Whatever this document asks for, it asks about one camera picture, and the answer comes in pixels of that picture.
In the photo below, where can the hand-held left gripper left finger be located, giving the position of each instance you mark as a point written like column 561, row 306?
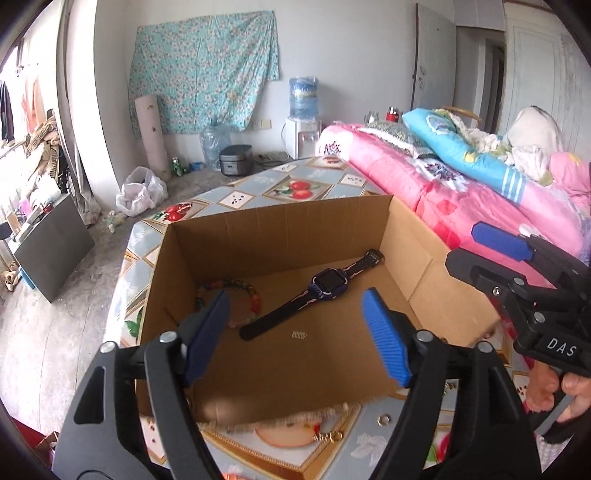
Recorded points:
column 205, row 337

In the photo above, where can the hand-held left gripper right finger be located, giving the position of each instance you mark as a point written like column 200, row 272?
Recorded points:
column 385, row 337

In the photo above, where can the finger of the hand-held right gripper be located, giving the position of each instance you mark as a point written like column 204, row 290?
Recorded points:
column 475, row 267
column 501, row 240

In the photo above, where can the brown cardboard box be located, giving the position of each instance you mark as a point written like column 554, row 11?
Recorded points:
column 286, row 369

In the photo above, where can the dark blue watch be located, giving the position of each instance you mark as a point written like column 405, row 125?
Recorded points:
column 295, row 304

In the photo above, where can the person's right hand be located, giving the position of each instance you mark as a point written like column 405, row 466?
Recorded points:
column 540, row 387

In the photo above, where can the light blue pillow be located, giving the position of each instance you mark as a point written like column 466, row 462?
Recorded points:
column 461, row 147

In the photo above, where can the pink quilt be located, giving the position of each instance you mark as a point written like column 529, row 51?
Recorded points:
column 415, row 184

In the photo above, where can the white pillow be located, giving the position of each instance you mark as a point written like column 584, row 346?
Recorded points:
column 531, row 129

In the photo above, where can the grey patterned pillow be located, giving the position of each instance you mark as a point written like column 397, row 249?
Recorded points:
column 397, row 136

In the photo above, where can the white plastic bag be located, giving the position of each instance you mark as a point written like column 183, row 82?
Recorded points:
column 138, row 194

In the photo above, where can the red cup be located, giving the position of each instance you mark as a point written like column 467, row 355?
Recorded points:
column 392, row 115

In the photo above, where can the dark grey cabinet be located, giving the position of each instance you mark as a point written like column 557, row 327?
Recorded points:
column 55, row 249

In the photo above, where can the grey rice cooker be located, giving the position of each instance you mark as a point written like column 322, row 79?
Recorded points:
column 235, row 161

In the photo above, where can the white wardrobe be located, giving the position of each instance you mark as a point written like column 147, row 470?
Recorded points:
column 545, row 60

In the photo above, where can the blue stool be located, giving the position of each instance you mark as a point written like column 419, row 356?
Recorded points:
column 28, row 279

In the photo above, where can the empty clear water jug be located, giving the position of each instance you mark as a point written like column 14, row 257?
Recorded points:
column 214, row 147

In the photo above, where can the grey door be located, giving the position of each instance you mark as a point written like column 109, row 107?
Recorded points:
column 434, row 55

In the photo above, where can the beige shoes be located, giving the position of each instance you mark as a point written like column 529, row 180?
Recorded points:
column 9, row 279

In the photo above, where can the beige paper roll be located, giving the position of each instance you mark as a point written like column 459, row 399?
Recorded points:
column 152, row 138

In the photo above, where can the white water dispenser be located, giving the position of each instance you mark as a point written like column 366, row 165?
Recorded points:
column 300, row 138

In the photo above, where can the pile of clothes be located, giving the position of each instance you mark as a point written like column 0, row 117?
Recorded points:
column 27, row 161

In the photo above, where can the hanging clothes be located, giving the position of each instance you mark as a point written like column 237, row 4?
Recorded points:
column 27, row 101

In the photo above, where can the blue floral wall cloth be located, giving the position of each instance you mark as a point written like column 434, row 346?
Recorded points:
column 203, row 69

